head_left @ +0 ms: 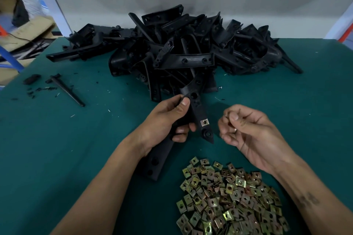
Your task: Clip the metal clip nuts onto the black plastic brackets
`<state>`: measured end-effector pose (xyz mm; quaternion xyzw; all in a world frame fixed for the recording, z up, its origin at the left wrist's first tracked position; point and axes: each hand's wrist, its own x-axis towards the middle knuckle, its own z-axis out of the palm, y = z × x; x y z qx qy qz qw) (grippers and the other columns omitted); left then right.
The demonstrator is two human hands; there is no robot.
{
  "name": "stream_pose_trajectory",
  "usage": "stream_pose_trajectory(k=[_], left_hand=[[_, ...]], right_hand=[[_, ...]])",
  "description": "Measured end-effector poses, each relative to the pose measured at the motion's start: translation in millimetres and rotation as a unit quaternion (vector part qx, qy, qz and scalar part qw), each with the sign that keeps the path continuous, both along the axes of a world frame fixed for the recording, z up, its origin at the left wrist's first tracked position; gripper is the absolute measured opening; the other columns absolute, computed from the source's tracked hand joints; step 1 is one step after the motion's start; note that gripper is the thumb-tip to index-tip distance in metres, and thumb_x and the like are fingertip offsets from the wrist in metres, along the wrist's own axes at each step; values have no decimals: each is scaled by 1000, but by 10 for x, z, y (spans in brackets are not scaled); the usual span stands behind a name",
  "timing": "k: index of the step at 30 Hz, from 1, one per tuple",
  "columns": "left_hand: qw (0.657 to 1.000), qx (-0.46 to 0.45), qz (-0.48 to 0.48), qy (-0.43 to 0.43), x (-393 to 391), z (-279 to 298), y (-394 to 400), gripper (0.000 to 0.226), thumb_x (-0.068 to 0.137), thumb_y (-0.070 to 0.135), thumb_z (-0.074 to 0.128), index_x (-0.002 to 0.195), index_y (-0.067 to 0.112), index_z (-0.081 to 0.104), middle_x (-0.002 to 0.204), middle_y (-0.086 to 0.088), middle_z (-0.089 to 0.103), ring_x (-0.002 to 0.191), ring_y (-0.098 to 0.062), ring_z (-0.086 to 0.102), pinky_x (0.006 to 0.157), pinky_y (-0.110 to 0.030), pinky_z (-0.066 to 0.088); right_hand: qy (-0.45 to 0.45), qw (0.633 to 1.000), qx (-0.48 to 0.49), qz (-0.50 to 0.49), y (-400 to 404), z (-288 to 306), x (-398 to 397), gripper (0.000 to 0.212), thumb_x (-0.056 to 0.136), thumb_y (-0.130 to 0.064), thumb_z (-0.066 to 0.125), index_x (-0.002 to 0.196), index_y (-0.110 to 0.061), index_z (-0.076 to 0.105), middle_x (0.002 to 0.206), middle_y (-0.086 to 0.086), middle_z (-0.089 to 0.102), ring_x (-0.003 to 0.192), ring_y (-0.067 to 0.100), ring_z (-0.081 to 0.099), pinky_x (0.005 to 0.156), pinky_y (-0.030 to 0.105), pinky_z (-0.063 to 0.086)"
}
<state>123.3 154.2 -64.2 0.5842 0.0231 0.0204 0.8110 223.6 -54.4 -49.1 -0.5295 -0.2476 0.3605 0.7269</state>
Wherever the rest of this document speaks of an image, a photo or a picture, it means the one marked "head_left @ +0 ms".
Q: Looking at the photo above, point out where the thin black plastic strip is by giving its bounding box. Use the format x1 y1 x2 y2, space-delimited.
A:
50 74 86 107

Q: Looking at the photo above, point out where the person's right forearm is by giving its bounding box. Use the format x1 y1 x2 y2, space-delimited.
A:
273 158 353 235

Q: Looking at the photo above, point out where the pile of black plastic brackets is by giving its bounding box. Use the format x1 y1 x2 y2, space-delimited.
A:
46 4 304 102

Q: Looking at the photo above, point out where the person's left forearm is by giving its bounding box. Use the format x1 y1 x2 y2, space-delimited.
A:
52 138 152 235

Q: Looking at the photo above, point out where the pile of brass clip nuts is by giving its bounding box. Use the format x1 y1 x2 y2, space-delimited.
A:
175 156 290 235

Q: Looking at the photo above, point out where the white metal post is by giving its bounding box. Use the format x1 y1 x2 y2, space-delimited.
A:
17 0 72 37

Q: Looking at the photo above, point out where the blue metal frame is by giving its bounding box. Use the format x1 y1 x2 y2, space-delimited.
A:
0 45 25 73

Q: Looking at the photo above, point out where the black plastic bracket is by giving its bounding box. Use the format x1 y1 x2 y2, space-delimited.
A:
276 45 304 74
142 75 215 181

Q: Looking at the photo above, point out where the black bag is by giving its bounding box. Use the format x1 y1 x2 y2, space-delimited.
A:
11 0 29 28

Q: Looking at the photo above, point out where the small black plastic scrap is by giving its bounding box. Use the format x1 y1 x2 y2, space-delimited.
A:
23 75 42 85

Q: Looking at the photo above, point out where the white metal rack frame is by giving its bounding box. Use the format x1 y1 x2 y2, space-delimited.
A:
325 3 353 43

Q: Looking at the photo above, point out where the brown cardboard piece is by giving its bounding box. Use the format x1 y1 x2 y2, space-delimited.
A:
0 16 56 54

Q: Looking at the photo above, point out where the person's left hand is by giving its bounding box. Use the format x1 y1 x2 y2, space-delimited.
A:
132 95 197 156

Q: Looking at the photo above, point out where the person's right hand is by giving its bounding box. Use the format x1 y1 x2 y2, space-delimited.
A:
218 104 299 177

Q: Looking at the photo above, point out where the green table cloth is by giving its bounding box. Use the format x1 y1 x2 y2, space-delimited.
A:
0 36 353 235

